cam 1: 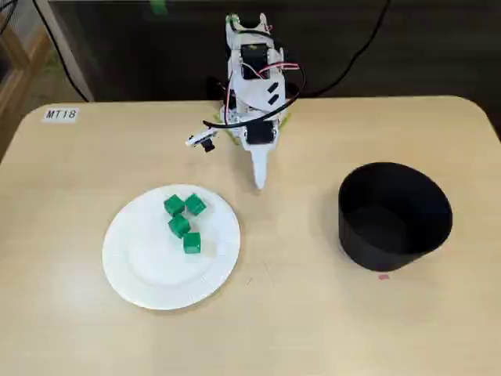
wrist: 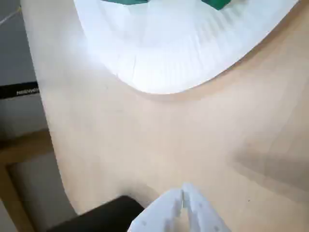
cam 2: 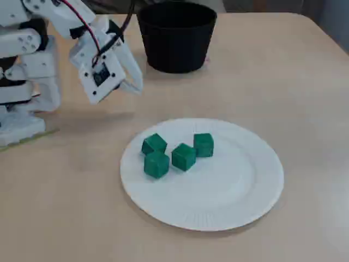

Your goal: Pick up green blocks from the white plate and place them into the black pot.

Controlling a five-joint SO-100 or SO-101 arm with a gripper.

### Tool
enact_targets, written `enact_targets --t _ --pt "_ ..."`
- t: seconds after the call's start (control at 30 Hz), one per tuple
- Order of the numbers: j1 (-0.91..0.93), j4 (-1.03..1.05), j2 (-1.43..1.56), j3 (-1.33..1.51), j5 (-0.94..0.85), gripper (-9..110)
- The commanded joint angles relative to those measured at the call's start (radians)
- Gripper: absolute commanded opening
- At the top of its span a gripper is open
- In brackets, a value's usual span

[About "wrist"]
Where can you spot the green block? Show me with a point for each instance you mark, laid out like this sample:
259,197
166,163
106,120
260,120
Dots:
125,2
217,4

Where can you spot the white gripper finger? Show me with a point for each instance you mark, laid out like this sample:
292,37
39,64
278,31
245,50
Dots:
157,215
205,215

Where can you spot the white paper plate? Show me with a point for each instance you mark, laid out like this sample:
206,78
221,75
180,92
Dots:
157,48

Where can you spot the wooden furniture frame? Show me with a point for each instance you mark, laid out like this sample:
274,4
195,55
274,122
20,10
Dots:
24,145

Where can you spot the black box with white print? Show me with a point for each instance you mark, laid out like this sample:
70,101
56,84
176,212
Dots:
14,90

